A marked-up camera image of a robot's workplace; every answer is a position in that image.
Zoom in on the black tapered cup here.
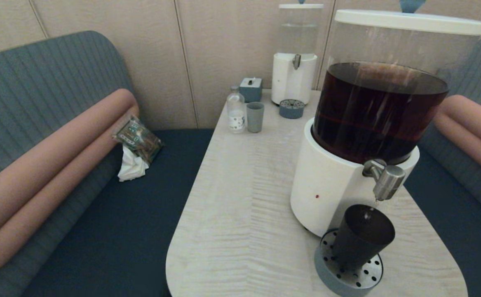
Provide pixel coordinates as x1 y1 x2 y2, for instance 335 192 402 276
332 204 396 271

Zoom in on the large silver dispenser tap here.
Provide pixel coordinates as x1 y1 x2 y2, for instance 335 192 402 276
362 160 406 202

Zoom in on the grey tapered cup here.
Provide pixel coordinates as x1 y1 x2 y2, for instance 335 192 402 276
246 102 265 133

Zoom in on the clear plastic bottle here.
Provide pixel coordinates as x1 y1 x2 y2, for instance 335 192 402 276
227 86 246 134

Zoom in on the grey-blue tissue box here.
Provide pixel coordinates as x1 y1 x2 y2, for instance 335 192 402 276
239 77 263 103

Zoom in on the small grey perforated drip tray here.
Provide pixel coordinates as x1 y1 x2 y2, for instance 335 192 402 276
279 99 305 119

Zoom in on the small clear water dispenser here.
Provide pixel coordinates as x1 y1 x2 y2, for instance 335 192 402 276
271 8 318 106

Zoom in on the large dark tea dispenser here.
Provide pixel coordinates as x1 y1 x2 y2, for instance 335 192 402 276
290 21 480 238

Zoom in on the green printed snack packet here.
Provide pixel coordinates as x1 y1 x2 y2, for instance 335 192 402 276
112 115 163 165

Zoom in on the crumpled white tissue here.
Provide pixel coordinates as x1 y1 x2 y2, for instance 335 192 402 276
117 144 150 182

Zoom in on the small white dispenser lid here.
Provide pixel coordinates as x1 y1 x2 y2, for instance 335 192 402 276
279 3 324 10

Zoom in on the large grey perforated drip tray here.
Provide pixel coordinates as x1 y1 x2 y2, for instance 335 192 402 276
314 228 384 297

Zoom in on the pink bolster cushion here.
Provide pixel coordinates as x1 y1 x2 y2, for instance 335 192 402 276
0 89 140 278
433 95 481 184

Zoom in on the teal upholstered bench sofa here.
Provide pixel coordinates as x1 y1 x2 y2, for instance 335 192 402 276
403 35 481 297
0 30 216 297

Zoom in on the large white dispenser lid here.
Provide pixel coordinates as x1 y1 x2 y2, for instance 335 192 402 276
334 0 481 36

